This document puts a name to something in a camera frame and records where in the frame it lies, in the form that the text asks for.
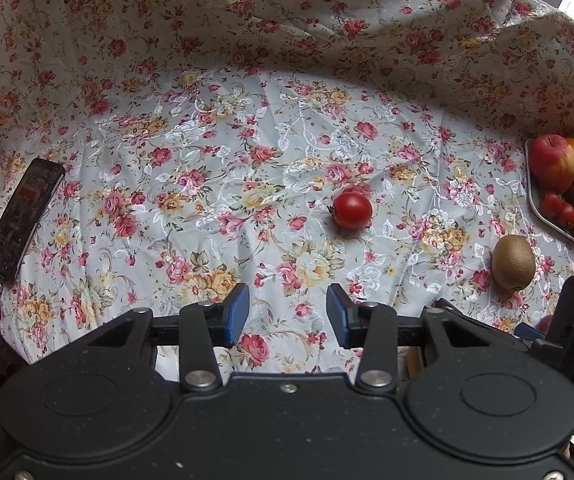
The red cherry tomato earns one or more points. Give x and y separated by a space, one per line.
352 210
567 214
550 204

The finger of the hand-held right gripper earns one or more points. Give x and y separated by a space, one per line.
527 332

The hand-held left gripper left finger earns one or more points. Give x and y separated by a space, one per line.
237 312

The floral tablecloth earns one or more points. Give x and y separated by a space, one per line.
217 110

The red apple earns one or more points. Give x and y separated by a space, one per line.
553 162

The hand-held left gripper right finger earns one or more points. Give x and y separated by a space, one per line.
337 317

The brown kiwi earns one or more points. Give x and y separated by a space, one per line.
513 262

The black smartphone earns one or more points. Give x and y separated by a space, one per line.
22 215

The pale green plate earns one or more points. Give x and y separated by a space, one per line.
534 195

